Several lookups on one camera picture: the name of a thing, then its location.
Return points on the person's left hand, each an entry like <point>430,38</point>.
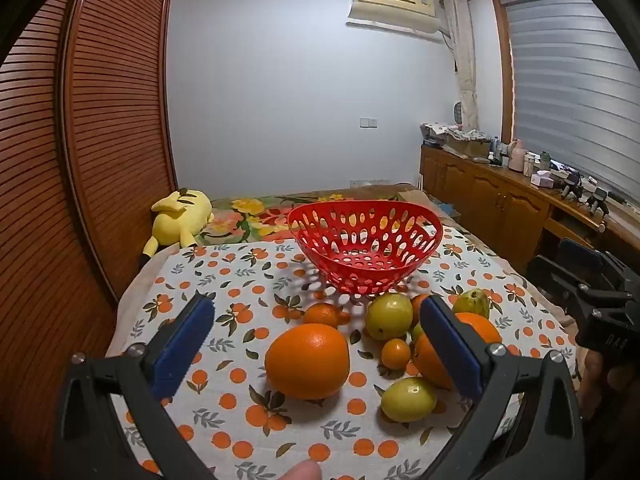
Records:
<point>302,471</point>

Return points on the beige curtain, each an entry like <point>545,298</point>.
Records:
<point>462,60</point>

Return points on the pink kettle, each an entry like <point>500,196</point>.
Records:
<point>516,156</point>

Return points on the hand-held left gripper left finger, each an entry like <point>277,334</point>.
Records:
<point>184,337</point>

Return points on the orange print tablecloth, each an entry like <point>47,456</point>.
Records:
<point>240,410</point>

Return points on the wall air conditioner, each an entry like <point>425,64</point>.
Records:
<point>395,5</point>

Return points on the large orange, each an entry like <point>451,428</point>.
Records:
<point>435,360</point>
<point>307,360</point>

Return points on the pointed green fruit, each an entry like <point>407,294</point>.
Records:
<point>472,304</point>

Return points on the wooden louvered wardrobe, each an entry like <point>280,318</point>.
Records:
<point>75,160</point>

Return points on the pile of cloths and boxes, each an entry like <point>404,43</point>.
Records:
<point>457,137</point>

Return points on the small round fan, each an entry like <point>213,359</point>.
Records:
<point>458,112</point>

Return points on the grey window blind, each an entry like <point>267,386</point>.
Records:
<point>570,85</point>

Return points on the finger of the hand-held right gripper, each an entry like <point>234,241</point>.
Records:
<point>555,280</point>
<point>575,255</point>

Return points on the white wall switch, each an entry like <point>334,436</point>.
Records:
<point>368,121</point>

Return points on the floral blanket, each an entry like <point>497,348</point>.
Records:
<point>250,217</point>

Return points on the wooden sideboard cabinet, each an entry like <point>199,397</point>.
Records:
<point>495,200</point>

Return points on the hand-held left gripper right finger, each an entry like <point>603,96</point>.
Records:
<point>450,345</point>

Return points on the yellow plush toy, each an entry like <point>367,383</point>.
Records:
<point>177,215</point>

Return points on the round yellow-green fruit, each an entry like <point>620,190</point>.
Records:
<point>389,316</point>
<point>407,400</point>

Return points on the red perforated plastic basket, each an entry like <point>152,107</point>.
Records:
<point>365,240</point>

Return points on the pink tissue box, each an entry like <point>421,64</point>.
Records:
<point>541,179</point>

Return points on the small tangerine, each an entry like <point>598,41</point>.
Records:
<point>321,315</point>
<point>396,354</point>
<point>417,307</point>

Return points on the person's right hand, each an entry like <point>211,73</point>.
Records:
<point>600,380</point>

